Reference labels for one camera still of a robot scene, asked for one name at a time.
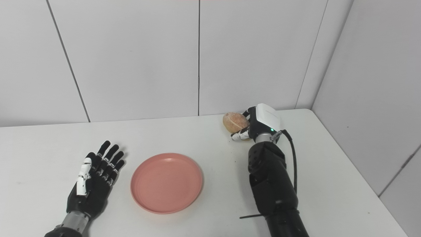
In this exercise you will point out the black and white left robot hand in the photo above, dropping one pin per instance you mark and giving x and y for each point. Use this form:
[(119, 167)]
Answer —
[(92, 197)]

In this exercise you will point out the pink round plate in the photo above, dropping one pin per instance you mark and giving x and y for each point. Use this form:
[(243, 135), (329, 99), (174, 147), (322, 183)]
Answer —
[(166, 183)]

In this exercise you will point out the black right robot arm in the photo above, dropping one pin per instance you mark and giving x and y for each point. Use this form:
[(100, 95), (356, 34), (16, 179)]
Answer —
[(273, 184)]

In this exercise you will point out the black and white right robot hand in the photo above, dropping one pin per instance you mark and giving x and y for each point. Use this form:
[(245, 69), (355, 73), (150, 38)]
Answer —
[(266, 120)]

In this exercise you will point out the brown bread roll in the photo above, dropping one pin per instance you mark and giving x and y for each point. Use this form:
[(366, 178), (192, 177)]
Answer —
[(235, 121)]

